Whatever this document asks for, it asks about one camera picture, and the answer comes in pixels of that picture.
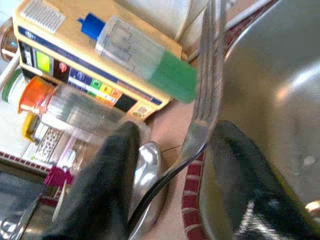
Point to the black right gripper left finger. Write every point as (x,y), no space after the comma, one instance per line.
(105,187)

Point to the green soap bottle blue cap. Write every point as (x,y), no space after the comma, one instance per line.
(162,75)

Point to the cream water ionizer machine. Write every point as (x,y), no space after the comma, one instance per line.
(75,37)

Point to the clear jar with orange lid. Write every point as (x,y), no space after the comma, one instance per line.
(75,110)

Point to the white pipe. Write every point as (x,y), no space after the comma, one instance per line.
(8,71)

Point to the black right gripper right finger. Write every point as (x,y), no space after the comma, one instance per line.
(245,175)

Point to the steel fork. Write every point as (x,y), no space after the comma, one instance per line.
(207,87)

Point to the steel spoon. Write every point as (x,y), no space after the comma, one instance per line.
(147,165)

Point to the pink lidded powder jar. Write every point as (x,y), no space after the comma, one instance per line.
(70,152)

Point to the large steel sink basin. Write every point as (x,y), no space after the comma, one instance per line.
(275,75)

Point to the patterned bowl with green lid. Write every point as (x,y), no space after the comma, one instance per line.
(50,145)

